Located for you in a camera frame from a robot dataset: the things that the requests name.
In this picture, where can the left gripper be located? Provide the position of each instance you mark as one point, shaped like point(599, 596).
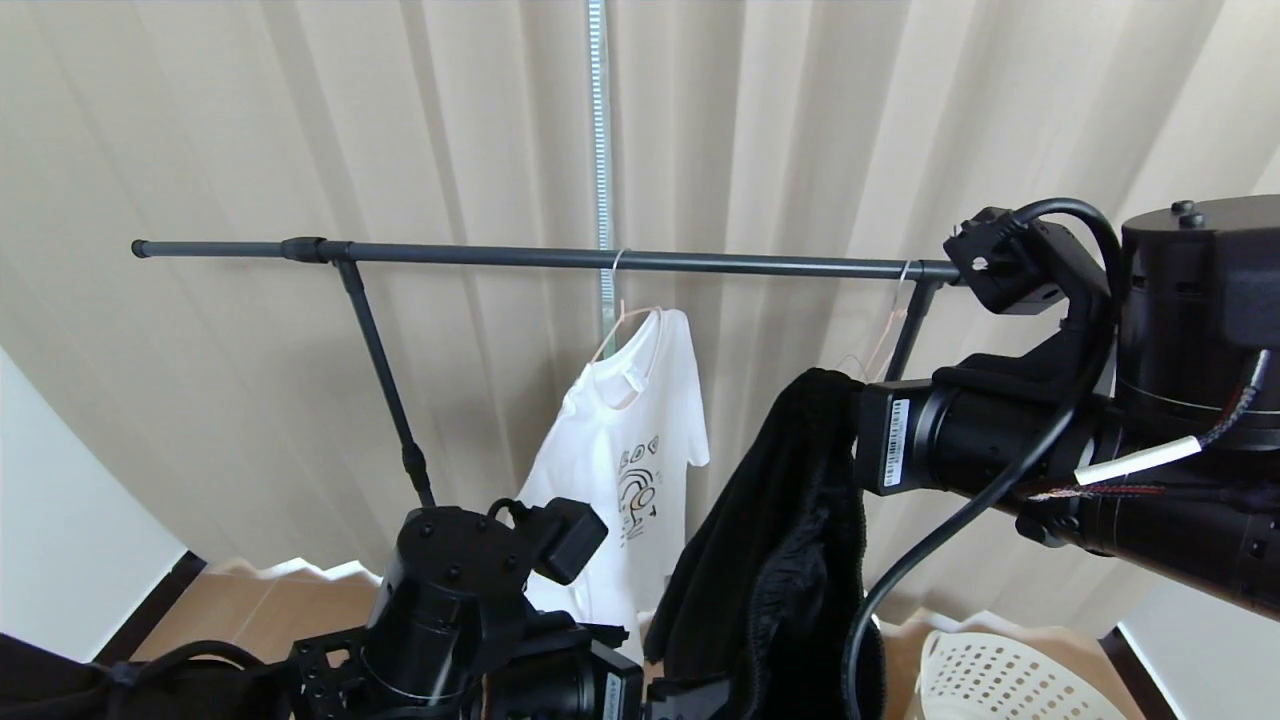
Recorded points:
point(570, 680)

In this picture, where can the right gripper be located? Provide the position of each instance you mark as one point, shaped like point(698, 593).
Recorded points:
point(960, 440)

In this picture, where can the black garment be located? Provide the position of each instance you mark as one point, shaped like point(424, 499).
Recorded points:
point(780, 560)

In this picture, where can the white printed t-shirt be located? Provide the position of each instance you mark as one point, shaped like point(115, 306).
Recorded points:
point(620, 440)

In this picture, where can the pink clothes hanger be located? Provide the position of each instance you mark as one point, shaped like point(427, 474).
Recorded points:
point(888, 345)
point(606, 340)

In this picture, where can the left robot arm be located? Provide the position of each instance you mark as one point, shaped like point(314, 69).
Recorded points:
point(440, 600)

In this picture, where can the white laundry basket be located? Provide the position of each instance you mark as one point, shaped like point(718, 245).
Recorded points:
point(1000, 680)

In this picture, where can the black clothes rack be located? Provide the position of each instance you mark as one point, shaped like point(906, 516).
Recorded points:
point(500, 256)

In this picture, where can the beige curtain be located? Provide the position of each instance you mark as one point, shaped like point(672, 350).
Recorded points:
point(300, 120)

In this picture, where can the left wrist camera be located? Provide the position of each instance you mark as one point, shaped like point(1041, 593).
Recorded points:
point(565, 535)

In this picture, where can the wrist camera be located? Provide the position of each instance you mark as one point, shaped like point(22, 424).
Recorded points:
point(565, 535)
point(1010, 270)

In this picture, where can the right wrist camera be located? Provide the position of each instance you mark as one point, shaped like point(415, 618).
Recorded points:
point(1010, 270)

